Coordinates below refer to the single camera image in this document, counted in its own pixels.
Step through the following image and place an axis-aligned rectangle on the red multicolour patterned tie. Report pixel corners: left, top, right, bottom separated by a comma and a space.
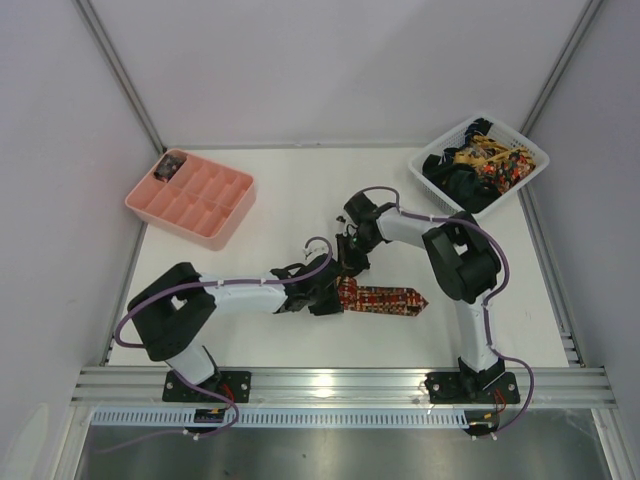
337, 277, 429, 317

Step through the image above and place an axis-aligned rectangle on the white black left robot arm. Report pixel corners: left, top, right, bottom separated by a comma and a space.
127, 254, 342, 385

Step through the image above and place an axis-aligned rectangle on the pink compartment tray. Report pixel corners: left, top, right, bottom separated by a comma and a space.
125, 149, 256, 251

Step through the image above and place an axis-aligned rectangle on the yellow patterned tie in basket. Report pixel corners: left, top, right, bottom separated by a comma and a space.
453, 134, 514, 168

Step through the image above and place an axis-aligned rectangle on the red floral tie in basket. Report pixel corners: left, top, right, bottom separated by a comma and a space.
475, 148, 536, 194

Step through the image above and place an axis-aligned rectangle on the rolled dark tie in tray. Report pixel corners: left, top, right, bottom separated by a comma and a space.
152, 153, 186, 183

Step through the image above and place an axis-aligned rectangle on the white perforated plastic basket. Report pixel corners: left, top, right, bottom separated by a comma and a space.
408, 115, 550, 219

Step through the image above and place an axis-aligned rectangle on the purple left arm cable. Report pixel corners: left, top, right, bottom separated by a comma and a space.
94, 236, 334, 454

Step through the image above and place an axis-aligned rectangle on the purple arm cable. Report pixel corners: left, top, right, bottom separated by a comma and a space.
357, 186, 539, 439
94, 236, 334, 454

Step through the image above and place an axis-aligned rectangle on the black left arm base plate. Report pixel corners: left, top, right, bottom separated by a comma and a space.
162, 370, 252, 404

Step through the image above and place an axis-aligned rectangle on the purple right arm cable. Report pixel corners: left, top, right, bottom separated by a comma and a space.
357, 186, 539, 439

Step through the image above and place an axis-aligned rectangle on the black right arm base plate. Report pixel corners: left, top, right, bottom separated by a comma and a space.
424, 370, 521, 405

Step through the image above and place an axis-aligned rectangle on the white slotted cable duct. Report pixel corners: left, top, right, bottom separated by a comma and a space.
91, 407, 469, 429

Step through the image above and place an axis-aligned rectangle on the aluminium front rail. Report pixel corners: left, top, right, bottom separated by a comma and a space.
71, 366, 617, 409

